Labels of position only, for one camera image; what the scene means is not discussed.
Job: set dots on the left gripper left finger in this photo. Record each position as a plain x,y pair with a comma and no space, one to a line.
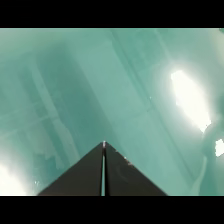
80,178

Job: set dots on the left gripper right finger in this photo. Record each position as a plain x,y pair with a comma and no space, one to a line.
128,178

